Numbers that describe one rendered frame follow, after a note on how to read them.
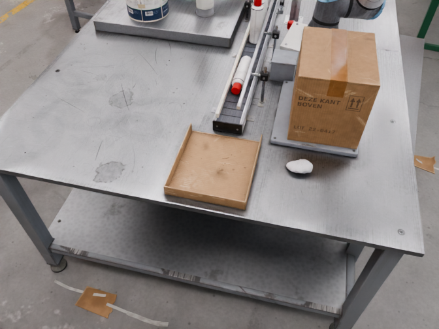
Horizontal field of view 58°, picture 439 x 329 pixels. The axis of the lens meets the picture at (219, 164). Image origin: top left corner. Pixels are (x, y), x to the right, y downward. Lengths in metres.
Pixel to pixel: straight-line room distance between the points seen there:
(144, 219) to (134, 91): 0.64
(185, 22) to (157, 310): 1.36
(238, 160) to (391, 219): 0.51
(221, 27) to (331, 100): 0.82
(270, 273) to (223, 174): 0.65
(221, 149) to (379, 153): 0.55
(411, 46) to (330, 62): 0.83
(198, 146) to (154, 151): 0.16
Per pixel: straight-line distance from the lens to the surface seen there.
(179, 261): 1.83
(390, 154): 1.49
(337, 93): 1.27
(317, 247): 1.91
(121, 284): 2.07
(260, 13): 1.76
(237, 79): 1.52
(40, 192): 2.53
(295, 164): 1.32
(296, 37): 1.87
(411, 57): 2.01
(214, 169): 1.32
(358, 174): 1.39
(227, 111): 1.46
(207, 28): 1.94
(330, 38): 1.44
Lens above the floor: 1.83
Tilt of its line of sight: 48 degrees down
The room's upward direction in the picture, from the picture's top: straight up
